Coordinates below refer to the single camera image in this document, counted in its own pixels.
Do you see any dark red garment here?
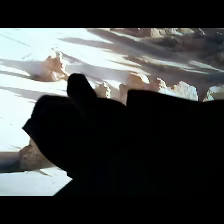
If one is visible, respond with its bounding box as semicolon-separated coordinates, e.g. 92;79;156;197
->
21;73;224;197

